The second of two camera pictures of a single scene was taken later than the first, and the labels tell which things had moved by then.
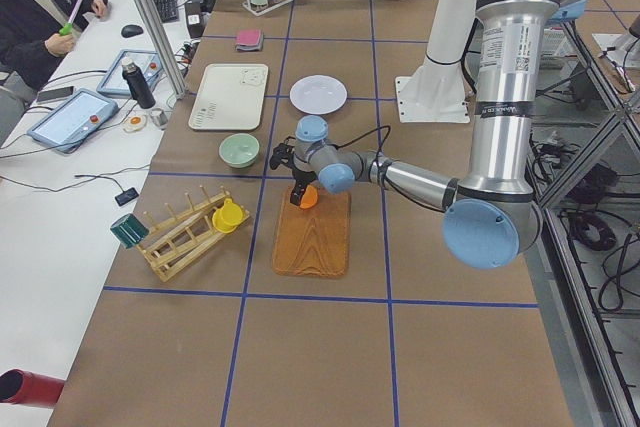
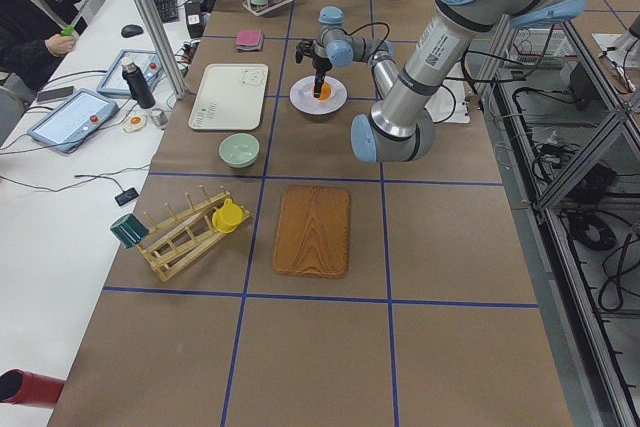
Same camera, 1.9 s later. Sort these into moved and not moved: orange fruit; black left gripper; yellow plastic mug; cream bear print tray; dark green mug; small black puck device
Moved: orange fruit; black left gripper
Not moved: yellow plastic mug; dark green mug; cream bear print tray; small black puck device
